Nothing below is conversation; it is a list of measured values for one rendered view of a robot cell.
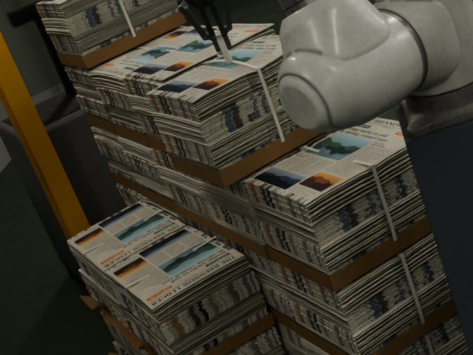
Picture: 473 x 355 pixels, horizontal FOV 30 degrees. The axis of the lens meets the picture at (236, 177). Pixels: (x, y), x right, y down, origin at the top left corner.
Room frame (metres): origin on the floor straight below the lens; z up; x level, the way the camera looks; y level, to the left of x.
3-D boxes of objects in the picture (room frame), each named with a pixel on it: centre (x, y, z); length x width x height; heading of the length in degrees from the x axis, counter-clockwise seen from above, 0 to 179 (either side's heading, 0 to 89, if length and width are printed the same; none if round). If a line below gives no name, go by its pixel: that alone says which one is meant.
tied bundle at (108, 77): (2.72, 0.09, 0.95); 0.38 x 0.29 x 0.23; 111
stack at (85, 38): (2.99, 0.19, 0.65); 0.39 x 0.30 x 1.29; 112
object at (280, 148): (2.16, -0.08, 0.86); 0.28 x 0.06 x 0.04; 22
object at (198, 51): (2.46, -0.03, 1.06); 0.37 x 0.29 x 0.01; 112
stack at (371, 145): (2.32, -0.07, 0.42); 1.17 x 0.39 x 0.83; 22
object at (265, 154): (2.12, 0.02, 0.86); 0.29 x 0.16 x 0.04; 22
